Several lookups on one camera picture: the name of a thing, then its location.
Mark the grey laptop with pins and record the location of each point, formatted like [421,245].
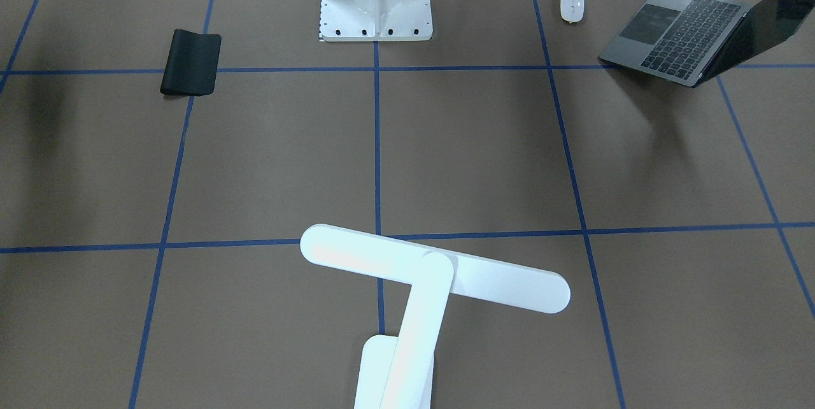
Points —
[689,42]

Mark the white desk lamp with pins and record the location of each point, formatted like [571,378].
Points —
[398,371]

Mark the black mouse pad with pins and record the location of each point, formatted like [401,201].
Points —
[191,64]

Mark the white computer mouse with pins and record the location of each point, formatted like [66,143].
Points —
[572,11]

